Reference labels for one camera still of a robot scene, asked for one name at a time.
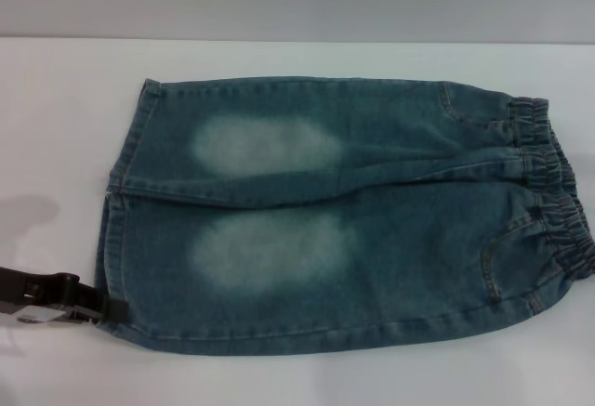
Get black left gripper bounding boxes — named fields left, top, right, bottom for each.
left=0, top=264, right=126, bottom=337

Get blue denim shorts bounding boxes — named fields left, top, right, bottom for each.
left=92, top=78, right=595, bottom=358

